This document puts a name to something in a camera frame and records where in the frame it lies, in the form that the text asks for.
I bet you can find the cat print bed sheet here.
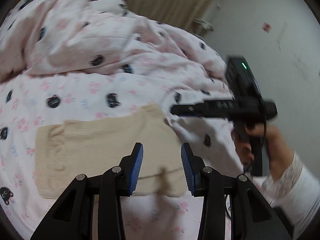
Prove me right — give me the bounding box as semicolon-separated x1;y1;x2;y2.
0;71;253;240

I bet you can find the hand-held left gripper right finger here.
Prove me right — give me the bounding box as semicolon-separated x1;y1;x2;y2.
180;142;292;240

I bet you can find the person's right hand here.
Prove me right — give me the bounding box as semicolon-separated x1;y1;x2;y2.
232;124;296;173

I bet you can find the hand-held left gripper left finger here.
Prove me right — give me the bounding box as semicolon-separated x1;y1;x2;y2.
30;142;144;240

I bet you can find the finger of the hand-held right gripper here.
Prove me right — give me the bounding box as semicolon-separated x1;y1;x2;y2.
171;100;237;118

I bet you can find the white shelf rack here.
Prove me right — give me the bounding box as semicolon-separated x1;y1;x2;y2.
192;17;213;33

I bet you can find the beige curtain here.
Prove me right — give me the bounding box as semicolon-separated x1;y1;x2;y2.
60;0;235;34

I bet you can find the cat print pink quilt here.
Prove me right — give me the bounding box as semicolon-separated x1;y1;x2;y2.
0;0;229;80

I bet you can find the beige knit garment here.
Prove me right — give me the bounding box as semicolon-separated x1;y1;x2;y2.
34;104;187;200

